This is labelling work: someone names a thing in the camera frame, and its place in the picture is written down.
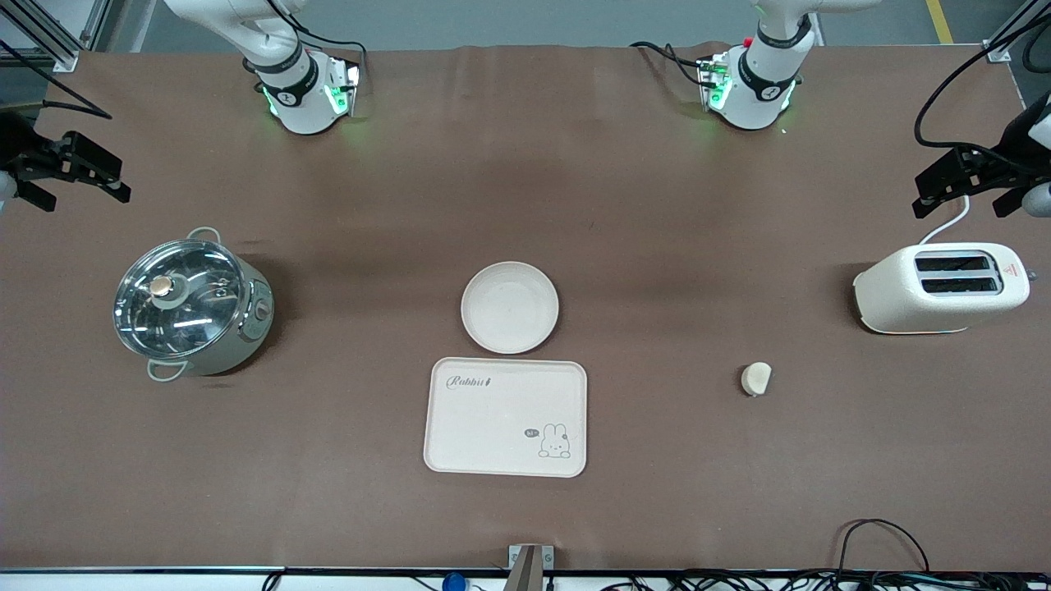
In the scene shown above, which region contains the round cream plate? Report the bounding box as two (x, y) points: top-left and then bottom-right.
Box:
(461, 261), (561, 355)

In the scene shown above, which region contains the cream rabbit print tray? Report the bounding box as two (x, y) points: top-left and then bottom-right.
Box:
(423, 357), (589, 479)

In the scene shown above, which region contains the cream two-slot toaster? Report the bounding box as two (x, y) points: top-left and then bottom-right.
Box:
(852, 242), (1037, 336)

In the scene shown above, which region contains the glass pot lid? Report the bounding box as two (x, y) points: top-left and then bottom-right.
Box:
(113, 239), (246, 359)

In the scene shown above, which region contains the pale green electric pot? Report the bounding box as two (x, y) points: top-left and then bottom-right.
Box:
(115, 227), (275, 383)

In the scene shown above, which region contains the brown table cover cloth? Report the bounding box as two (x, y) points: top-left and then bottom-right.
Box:
(0, 41), (1051, 574)

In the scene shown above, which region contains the white toaster power cable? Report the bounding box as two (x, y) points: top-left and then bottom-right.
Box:
(918, 195), (972, 245)

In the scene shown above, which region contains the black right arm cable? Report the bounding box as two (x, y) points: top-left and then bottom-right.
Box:
(0, 37), (113, 121)

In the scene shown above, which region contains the aluminium frame profile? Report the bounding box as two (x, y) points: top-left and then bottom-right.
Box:
(984, 0), (1051, 64)
(0, 0), (117, 72)

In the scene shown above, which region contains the black right base cable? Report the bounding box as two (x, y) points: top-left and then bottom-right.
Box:
(267, 0), (368, 83)

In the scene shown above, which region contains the black base cable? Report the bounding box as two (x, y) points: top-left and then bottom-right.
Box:
(267, 0), (368, 83)
(630, 40), (709, 88)

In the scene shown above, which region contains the black left base cable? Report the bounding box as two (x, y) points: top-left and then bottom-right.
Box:
(630, 40), (709, 88)

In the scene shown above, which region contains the black looped table cable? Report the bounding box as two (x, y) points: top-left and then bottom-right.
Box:
(837, 518), (931, 580)

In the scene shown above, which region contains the black cable bundle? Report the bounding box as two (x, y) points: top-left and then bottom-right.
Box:
(599, 570), (1051, 591)

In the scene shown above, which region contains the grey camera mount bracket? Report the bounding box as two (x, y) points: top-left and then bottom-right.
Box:
(507, 544), (556, 591)

